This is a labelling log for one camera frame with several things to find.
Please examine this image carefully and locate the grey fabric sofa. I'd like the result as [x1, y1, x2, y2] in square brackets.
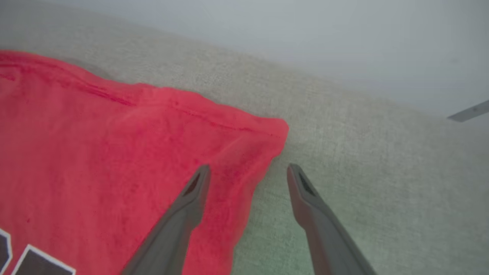
[0, 0, 489, 275]

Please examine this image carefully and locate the red and white garment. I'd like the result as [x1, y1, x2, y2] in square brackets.
[0, 50, 290, 275]

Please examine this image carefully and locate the grey metal pole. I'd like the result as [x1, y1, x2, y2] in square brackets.
[447, 100, 489, 123]

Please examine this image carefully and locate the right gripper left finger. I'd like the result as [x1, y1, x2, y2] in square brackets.
[119, 164, 211, 275]

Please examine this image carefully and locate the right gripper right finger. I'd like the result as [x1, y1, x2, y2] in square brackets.
[286, 163, 377, 275]

